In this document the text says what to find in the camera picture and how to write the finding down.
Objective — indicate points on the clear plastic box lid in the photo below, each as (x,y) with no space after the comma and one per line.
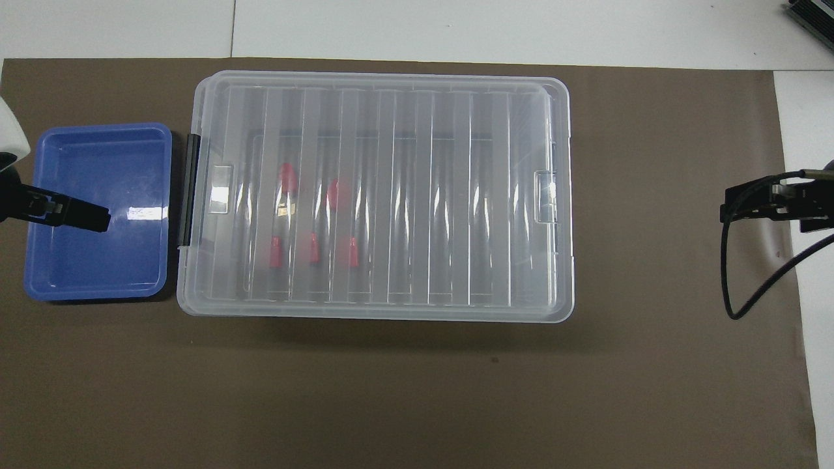
(495,85)

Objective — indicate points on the black finned device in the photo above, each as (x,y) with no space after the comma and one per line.
(814,16)

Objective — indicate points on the blue plastic tray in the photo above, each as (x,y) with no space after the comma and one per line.
(98,254)

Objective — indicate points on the clear plastic storage box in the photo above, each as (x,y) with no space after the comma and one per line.
(423,215)

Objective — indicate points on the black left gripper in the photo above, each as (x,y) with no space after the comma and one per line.
(19,202)

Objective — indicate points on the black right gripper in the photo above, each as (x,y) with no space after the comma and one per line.
(818,208)

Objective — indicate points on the brown table mat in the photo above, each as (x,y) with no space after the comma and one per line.
(391,391)

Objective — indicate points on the red block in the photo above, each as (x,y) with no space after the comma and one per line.
(314,249)
(335,193)
(352,252)
(275,253)
(287,179)

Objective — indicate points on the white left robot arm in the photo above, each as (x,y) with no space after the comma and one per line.
(8,130)

